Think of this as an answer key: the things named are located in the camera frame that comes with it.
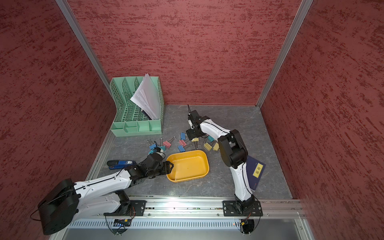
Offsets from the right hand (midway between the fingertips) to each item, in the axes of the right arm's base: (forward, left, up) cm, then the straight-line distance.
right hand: (195, 136), depth 99 cm
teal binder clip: (-2, -11, -1) cm, 11 cm away
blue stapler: (-19, +50, 0) cm, 53 cm away
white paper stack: (+20, +31, +20) cm, 42 cm away
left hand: (-23, +16, +1) cm, 27 cm away
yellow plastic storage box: (-20, +5, -2) cm, 20 cm away
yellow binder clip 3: (-7, -14, -2) cm, 16 cm away
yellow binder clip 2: (-7, -8, -1) cm, 11 cm away
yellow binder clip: (-7, 0, +6) cm, 9 cm away
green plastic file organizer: (+13, +48, +2) cm, 50 cm away
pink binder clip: (-4, +19, -2) cm, 19 cm away
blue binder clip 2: (+1, +9, -1) cm, 9 cm away
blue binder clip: (-6, +28, -1) cm, 28 cm away
